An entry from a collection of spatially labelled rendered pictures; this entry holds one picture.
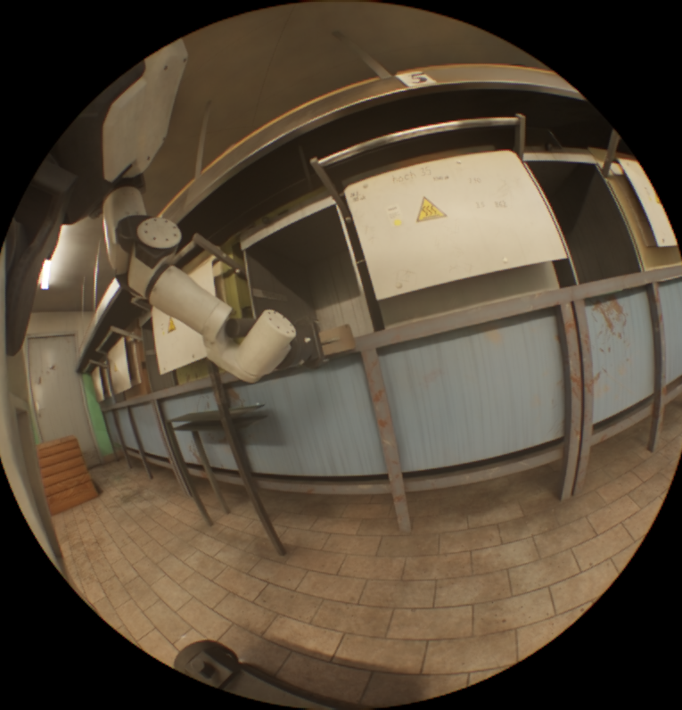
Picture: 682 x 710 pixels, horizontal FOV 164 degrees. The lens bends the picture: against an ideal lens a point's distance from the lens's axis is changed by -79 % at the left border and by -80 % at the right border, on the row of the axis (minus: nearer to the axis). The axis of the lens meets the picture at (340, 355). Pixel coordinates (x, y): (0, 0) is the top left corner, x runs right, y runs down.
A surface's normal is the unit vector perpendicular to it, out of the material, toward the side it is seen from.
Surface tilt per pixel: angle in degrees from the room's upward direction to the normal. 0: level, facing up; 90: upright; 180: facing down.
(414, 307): 90
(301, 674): 0
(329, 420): 90
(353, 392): 90
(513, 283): 90
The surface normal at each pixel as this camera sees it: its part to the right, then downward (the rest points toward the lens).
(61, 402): 0.91, -0.21
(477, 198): -0.34, 0.09
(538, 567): -0.23, -0.97
